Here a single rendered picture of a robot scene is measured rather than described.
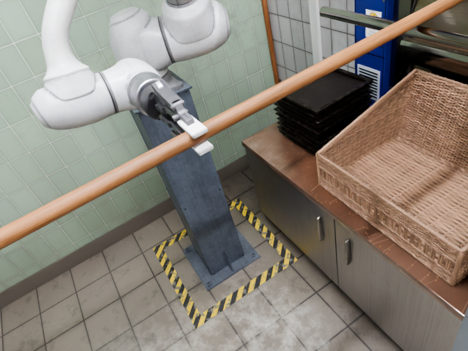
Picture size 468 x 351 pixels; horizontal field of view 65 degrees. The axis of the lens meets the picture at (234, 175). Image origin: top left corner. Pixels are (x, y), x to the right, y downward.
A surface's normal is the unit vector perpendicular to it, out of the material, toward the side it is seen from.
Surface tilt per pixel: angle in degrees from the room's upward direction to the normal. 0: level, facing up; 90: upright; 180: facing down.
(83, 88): 65
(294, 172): 0
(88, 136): 90
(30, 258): 90
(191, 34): 108
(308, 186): 0
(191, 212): 90
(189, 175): 90
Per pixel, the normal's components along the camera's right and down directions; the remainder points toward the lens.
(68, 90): 0.32, 0.13
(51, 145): 0.51, 0.48
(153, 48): 0.21, 0.56
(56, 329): -0.22, -0.74
